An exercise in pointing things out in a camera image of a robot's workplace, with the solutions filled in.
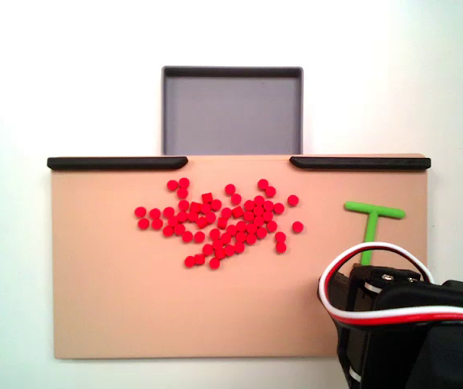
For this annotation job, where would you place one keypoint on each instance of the small red cylinder peg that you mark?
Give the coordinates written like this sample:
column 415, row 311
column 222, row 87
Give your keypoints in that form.
column 219, row 253
column 229, row 250
column 195, row 208
column 143, row 223
column 199, row 236
column 270, row 191
column 201, row 222
column 258, row 210
column 155, row 213
column 280, row 236
column 192, row 216
column 199, row 258
column 172, row 185
column 222, row 223
column 208, row 249
column 182, row 193
column 279, row 208
column 157, row 223
column 216, row 204
column 259, row 200
column 226, row 212
column 258, row 221
column 240, row 236
column 251, row 238
column 168, row 212
column 168, row 231
column 140, row 212
column 248, row 216
column 251, row 228
column 173, row 221
column 281, row 247
column 215, row 233
column 249, row 205
column 236, row 198
column 179, row 229
column 206, row 208
column 262, row 184
column 214, row 263
column 183, row 182
column 268, row 205
column 183, row 205
column 225, row 238
column 239, row 247
column 182, row 216
column 261, row 232
column 297, row 226
column 230, row 189
column 268, row 216
column 187, row 236
column 271, row 226
column 217, row 244
column 231, row 230
column 292, row 200
column 210, row 217
column 207, row 198
column 189, row 261
column 237, row 211
column 241, row 226

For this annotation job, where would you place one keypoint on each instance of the grey square tray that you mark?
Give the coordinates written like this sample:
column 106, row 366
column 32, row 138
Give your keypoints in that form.
column 231, row 113

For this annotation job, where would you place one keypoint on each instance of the tan rectangular board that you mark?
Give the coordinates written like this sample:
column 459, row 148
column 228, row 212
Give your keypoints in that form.
column 113, row 283

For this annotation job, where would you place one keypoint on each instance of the black edge rail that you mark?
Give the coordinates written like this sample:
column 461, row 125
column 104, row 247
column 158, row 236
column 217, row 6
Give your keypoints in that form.
column 113, row 163
column 361, row 163

